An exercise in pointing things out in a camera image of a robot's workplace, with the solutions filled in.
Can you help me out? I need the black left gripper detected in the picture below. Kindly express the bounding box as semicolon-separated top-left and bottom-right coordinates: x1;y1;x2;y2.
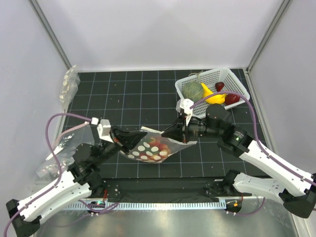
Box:
92;124;146;166

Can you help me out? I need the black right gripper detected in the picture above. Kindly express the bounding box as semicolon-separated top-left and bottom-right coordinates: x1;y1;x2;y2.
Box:
162;111;221;143

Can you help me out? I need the clear dotted zip bag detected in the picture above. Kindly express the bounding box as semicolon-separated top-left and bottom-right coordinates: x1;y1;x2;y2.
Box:
119;126;197;163

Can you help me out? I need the red lychee cluster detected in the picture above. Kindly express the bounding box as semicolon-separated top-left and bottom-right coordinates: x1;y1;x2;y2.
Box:
137;136;173;163

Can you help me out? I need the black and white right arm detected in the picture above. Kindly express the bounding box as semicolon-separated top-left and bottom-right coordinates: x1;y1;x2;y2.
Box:
162;105;316;219

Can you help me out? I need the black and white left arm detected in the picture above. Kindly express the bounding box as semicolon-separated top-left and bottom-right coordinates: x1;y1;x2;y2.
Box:
6;127;147;237

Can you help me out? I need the clear bag of snacks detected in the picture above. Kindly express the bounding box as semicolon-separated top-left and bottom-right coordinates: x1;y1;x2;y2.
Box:
59;65;80;111

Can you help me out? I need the green netted melon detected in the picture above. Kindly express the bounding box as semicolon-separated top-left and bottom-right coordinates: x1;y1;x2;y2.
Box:
182;81;204;103

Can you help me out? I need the yellow banana bunch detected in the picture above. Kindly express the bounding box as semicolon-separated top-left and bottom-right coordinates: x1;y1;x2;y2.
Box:
199;82;228;105

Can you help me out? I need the small dark red fruit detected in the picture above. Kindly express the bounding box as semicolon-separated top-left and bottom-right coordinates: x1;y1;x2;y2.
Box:
215;81;225;92

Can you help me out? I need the white plastic basket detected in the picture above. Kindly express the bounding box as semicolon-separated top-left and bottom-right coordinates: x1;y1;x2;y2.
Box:
175;68;250;119

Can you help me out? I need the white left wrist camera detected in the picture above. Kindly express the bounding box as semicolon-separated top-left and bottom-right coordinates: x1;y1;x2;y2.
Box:
90;117;113;143

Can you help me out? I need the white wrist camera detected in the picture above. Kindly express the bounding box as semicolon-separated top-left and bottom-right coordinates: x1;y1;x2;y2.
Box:
176;99;194;126
90;117;113;143

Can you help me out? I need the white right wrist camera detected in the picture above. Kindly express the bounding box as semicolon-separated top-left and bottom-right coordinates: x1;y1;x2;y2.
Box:
176;99;194;126

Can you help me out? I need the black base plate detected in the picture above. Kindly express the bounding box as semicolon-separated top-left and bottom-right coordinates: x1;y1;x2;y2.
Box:
104;177;251;203

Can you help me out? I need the white slotted cable duct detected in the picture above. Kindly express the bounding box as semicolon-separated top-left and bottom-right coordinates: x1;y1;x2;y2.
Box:
53;201;227;210

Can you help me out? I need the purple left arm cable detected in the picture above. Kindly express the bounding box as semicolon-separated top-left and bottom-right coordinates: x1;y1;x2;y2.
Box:
3;113;98;234

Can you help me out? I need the aluminium corner post left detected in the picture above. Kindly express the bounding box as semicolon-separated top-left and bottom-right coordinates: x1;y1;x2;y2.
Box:
28;0;72;69

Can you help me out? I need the aluminium corner post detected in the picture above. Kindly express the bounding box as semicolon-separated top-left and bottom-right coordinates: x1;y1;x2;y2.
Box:
245;0;292;74
28;0;72;69

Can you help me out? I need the aluminium corner post right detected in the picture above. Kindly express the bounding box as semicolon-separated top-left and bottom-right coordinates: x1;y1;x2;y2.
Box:
245;0;292;74

